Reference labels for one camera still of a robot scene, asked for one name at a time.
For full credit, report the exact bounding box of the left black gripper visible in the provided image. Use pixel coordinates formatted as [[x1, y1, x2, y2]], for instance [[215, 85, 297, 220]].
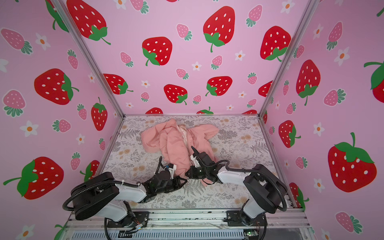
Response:
[[156, 175, 189, 196]]

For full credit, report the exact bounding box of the pink hooded jacket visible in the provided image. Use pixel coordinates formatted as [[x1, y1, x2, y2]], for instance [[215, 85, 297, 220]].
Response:
[[141, 119, 219, 178]]

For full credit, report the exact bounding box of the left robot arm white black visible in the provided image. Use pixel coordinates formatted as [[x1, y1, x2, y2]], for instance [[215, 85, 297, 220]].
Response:
[[63, 170, 188, 222]]

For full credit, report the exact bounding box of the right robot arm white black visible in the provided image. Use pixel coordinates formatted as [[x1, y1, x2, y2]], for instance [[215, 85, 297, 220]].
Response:
[[186, 147, 288, 220]]

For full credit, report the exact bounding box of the floral table mat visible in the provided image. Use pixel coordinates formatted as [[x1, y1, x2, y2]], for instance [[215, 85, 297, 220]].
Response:
[[89, 115, 292, 210]]

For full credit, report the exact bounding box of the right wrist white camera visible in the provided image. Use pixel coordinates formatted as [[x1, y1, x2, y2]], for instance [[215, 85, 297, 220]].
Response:
[[190, 155, 201, 168]]

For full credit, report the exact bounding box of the wrist white camera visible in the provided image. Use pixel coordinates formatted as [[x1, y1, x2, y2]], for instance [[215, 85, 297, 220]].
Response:
[[166, 164, 177, 179], [190, 155, 201, 168]]

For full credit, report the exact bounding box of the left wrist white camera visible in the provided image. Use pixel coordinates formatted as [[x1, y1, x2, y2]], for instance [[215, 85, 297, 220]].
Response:
[[166, 164, 177, 179]]

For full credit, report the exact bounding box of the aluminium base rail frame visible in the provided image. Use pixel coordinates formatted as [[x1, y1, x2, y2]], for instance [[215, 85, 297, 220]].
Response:
[[58, 209, 316, 240]]

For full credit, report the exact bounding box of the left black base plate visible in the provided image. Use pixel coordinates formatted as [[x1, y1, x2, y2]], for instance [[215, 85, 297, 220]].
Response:
[[107, 211, 150, 229]]

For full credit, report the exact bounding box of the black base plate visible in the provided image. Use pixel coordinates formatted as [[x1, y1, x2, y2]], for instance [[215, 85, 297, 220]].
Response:
[[107, 211, 150, 229], [224, 211, 268, 227]]

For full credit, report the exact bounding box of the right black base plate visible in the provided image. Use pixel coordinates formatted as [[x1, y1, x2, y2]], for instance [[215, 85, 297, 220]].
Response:
[[224, 211, 268, 227]]

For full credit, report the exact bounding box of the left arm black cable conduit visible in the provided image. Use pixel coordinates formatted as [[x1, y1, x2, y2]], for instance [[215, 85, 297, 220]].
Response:
[[62, 155, 169, 240]]

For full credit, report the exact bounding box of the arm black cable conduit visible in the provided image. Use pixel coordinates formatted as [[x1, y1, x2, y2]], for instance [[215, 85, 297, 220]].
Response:
[[62, 155, 169, 240], [200, 159, 288, 240]]

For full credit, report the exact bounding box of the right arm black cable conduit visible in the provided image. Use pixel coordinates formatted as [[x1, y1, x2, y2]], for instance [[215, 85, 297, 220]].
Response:
[[200, 159, 288, 240]]

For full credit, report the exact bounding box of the right corner aluminium post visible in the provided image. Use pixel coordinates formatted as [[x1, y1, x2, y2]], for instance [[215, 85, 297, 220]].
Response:
[[259, 0, 320, 119]]

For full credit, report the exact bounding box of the corner aluminium post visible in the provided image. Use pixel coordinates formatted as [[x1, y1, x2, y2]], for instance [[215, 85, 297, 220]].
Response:
[[259, 0, 320, 119], [52, 0, 125, 119]]

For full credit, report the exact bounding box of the left corner aluminium post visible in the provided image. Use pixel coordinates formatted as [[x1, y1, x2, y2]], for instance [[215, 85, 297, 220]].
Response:
[[52, 0, 125, 119]]

